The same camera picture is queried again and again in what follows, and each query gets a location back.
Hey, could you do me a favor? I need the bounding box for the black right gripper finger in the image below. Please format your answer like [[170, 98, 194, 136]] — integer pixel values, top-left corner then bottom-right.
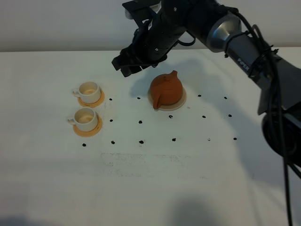
[[121, 65, 147, 77], [112, 44, 142, 70]]

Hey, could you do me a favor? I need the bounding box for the near white teacup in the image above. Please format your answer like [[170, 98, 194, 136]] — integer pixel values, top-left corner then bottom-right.
[[67, 107, 98, 132]]

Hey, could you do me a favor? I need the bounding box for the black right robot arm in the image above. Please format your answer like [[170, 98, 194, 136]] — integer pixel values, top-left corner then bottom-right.
[[112, 0, 301, 165]]

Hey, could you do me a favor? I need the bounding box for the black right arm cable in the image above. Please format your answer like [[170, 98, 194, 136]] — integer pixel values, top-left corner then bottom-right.
[[178, 4, 301, 226]]

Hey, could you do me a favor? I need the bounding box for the far orange round coaster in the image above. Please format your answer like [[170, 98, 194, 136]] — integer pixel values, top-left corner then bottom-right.
[[77, 90, 105, 108]]

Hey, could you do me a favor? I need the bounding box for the beige round teapot coaster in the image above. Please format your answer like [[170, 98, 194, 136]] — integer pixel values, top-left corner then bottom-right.
[[148, 88, 187, 111]]

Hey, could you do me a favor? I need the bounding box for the orange round coaster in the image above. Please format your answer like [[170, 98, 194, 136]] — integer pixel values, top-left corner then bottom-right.
[[77, 90, 105, 108], [72, 115, 103, 137]]

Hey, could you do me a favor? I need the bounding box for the far white teacup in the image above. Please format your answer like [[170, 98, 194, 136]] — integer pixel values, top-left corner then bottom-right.
[[71, 81, 101, 104]]

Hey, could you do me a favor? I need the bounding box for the brown clay teapot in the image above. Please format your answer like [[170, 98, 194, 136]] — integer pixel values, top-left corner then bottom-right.
[[149, 70, 184, 110]]

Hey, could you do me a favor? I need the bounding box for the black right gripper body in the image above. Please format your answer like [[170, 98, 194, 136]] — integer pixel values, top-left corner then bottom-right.
[[132, 9, 188, 67]]

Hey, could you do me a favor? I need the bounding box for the white teacup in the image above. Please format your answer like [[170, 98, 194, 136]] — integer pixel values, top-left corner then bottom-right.
[[71, 81, 101, 104], [67, 107, 98, 132]]

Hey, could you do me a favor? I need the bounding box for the near orange round coaster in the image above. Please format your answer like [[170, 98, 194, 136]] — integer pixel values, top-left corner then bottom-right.
[[72, 115, 103, 137]]

